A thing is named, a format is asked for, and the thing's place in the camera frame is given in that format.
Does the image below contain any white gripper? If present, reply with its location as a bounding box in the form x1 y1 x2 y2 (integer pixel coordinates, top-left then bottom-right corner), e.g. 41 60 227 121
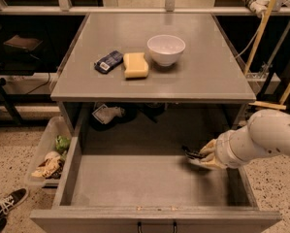
188 127 255 170

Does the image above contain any black rxbar chocolate wrapper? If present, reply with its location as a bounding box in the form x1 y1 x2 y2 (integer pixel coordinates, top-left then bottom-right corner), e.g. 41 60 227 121
181 146 205 159

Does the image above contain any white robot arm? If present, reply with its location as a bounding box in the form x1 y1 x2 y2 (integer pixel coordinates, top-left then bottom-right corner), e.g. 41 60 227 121
184 109 290 170

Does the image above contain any open grey top drawer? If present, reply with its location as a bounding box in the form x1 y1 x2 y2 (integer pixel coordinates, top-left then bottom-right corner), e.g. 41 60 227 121
29 104 282 233

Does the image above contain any white packet under cabinet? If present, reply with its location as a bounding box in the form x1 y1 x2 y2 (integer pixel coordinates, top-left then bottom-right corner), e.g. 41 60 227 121
92 104 125 124

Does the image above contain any white bowl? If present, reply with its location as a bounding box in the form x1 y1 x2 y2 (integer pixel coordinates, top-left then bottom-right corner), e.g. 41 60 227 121
147 35 186 66

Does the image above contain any yellow sponge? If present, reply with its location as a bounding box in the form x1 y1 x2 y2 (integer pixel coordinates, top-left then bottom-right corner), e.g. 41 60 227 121
123 52 148 79

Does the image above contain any grey cabinet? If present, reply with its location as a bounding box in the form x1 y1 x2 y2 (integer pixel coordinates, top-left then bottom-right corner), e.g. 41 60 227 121
51 13 255 135

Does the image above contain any blue snack packet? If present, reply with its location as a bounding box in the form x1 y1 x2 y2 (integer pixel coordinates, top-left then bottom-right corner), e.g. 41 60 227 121
94 50 123 74

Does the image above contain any green item in bin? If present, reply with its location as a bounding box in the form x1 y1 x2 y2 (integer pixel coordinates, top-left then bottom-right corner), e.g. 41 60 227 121
55 135 71 152

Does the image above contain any white power strip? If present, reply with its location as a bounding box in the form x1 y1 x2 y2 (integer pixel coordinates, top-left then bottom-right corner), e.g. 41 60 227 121
242 0 270 17

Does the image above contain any clear plastic bin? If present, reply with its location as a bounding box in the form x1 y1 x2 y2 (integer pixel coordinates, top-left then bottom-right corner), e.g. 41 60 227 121
24 116 71 188

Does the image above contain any dark box on shelf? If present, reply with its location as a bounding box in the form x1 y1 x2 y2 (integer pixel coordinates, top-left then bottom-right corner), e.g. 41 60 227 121
3 35 43 59

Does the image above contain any black white sneaker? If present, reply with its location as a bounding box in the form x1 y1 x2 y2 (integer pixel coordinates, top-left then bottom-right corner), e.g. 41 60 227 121
0 188 29 233

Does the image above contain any black drawer handle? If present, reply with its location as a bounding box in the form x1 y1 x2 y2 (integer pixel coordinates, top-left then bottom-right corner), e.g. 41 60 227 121
137 222 177 233

